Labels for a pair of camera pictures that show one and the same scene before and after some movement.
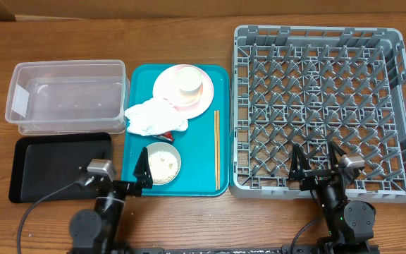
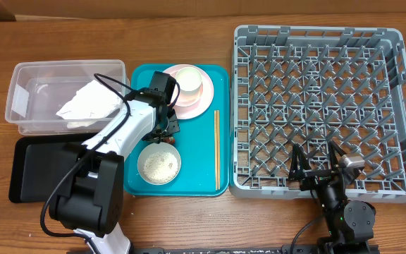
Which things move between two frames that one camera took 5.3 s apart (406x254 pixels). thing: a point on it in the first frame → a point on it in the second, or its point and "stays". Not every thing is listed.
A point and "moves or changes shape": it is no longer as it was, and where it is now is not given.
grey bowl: [165, 161] stays
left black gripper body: [127, 188] → [165, 128]
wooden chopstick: [218, 149] stays
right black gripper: [314, 176] stays
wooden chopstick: [215, 149] stays
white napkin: [154, 116] moves or changes shape
